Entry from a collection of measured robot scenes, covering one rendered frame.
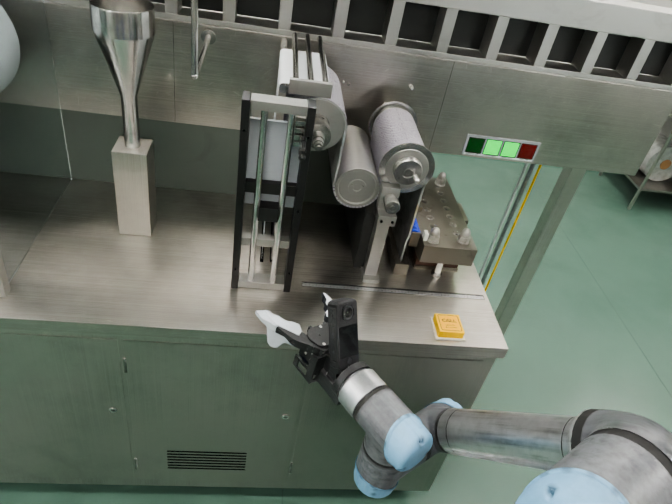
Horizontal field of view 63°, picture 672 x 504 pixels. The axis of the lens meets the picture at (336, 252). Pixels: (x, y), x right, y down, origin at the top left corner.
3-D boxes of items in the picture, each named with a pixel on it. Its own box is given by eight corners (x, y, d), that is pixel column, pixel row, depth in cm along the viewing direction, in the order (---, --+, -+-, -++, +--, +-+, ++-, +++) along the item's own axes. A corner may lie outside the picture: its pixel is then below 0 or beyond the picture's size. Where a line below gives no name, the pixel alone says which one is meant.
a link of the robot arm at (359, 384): (360, 393, 83) (397, 377, 88) (342, 372, 86) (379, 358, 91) (346, 425, 87) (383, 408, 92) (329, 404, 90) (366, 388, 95)
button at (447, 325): (437, 337, 147) (440, 331, 145) (432, 318, 152) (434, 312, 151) (462, 339, 148) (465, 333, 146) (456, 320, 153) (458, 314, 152)
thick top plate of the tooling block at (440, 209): (419, 261, 160) (424, 245, 156) (398, 188, 191) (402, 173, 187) (471, 266, 162) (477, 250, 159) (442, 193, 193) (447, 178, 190)
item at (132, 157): (107, 238, 157) (83, 35, 122) (119, 210, 168) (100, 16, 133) (158, 242, 159) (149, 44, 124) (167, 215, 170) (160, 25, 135)
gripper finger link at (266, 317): (244, 340, 96) (292, 361, 95) (250, 315, 93) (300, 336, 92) (251, 330, 99) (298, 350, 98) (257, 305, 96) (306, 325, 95)
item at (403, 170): (404, 155, 139) (428, 167, 142) (403, 151, 141) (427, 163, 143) (388, 178, 143) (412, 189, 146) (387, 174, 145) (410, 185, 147)
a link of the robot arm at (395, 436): (391, 485, 82) (405, 453, 77) (347, 430, 88) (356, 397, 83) (428, 460, 86) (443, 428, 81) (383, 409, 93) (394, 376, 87)
